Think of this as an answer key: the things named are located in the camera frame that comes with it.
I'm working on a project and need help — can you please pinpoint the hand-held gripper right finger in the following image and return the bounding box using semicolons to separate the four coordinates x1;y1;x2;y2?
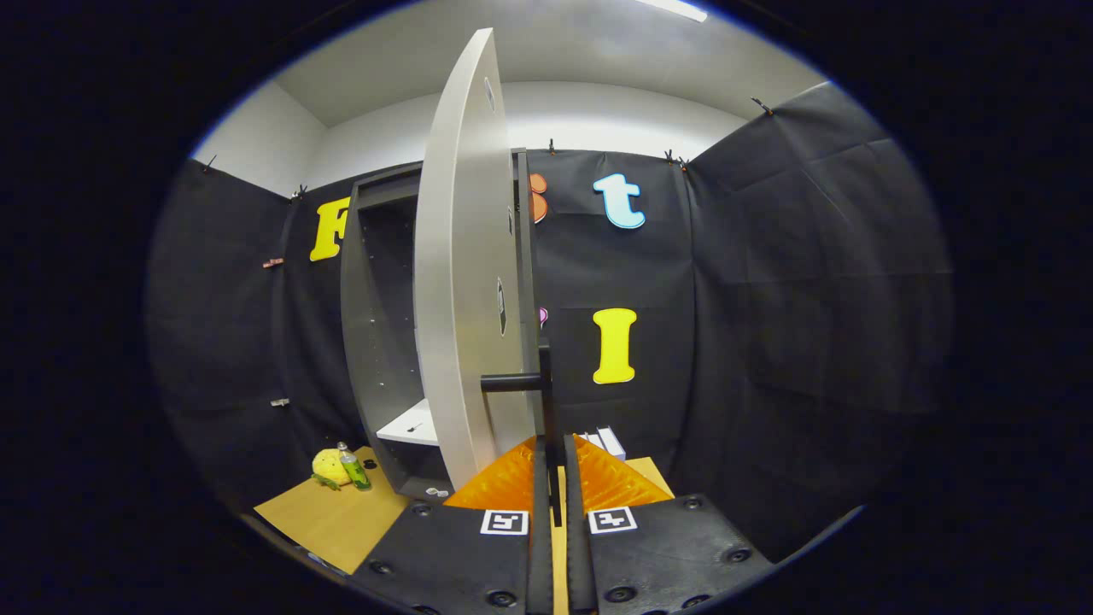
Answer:
562;434;778;615

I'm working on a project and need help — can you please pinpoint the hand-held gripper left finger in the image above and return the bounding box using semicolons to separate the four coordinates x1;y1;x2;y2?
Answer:
350;436;556;615

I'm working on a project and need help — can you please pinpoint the black cabinet door handle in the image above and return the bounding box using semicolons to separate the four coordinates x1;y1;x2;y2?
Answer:
481;337;564;526

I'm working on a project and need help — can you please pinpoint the beige shoe cabinet door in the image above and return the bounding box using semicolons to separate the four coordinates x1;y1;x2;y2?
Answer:
414;27;547;492

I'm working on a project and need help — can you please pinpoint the grey shoe cabinet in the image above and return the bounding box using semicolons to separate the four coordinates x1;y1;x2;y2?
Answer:
340;149;547;501

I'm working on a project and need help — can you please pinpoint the white cabinet shelf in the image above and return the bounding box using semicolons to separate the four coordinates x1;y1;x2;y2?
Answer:
376;397;441;447

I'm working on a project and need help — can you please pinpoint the green plastic bottle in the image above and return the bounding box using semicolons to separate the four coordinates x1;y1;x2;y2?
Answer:
337;442;373;492

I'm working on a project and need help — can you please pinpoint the yellow plush toy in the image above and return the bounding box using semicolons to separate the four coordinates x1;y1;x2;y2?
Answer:
312;448;353;490

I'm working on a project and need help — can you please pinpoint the black backdrop cloth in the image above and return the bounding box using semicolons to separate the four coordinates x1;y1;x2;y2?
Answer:
145;81;956;565

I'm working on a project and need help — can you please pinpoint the ceiling light panel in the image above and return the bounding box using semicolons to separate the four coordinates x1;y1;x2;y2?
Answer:
636;0;710;22

